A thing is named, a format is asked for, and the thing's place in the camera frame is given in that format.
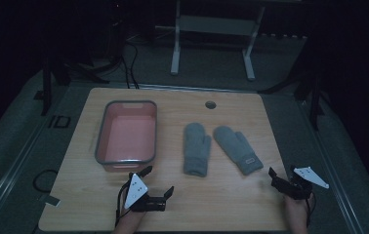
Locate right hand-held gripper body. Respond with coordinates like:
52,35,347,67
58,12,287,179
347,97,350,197
270,166,330,201

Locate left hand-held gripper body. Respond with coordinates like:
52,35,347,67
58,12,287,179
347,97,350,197
123,173,168,213

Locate pink basin with grey rim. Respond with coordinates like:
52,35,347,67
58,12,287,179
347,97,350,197
94,99,158,174

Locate grey mitten with label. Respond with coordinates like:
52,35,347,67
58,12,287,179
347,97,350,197
212,125,265,176

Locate plain grey mitten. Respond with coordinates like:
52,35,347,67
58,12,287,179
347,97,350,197
182,122,213,178

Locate person's left hand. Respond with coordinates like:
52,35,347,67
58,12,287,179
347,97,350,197
119,208,146,232

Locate person's right hand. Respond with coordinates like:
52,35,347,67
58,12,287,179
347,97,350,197
283,193,312,232

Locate black metal stand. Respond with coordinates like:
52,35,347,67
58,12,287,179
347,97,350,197
259,35,327,132
34,19,128,117

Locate grey tape piece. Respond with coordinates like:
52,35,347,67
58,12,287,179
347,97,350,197
44,194,62,208

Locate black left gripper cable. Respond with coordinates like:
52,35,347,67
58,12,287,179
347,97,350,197
114,180,133,227

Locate black looped floor cable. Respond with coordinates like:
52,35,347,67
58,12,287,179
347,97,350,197
31,168,59,194

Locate black floor cables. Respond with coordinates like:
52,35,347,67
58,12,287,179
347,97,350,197
119,41,141,90

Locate white metal stand frame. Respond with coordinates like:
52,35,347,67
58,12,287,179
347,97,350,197
170,0,267,82

